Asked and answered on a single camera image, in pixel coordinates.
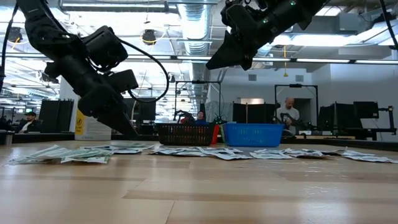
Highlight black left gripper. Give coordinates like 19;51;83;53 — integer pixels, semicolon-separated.
45;58;139;140

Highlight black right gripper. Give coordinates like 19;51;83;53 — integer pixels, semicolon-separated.
205;0;290;71

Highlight white wipes canister yellow label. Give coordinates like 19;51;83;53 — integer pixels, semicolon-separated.
74;108;113;141

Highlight white blue-print square packet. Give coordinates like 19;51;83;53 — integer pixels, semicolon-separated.
250;149;293;160
149;146;218;156
341;151;398;164
301;146;348;156
80;143;155;155
282;148;324;158
198;147;252;161

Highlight green white strip packet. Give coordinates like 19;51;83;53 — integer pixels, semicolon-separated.
40;148;114;160
60;155;110;165
9;144;68;165

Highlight black partition panel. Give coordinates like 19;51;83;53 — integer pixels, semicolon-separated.
39;99;75;134
232;102;277;124

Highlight black plastic basket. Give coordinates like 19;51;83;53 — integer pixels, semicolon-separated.
157;123;216;146

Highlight person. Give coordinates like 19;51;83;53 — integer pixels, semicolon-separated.
275;96;302;135
195;111;208;125
17;111;43;134

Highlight blue plastic basket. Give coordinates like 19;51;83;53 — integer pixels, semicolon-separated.
222;123;284;147

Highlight long ceiling light strip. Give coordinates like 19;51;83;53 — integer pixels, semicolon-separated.
0;52;398;65

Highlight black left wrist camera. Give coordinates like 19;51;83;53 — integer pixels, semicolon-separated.
107;68;139;93

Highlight silver ceiling duct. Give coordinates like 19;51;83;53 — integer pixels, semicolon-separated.
177;0;212;103

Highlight black station frame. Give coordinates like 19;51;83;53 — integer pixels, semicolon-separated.
274;83;319;131

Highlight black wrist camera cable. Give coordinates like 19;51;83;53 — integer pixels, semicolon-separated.
119;39;170;104

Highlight black table frame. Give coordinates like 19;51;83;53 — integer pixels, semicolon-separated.
0;132;398;152

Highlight black hanging ceiling camera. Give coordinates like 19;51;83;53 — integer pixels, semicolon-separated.
7;27;23;43
142;29;158;46

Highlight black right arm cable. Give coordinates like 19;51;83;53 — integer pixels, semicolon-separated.
378;0;398;50

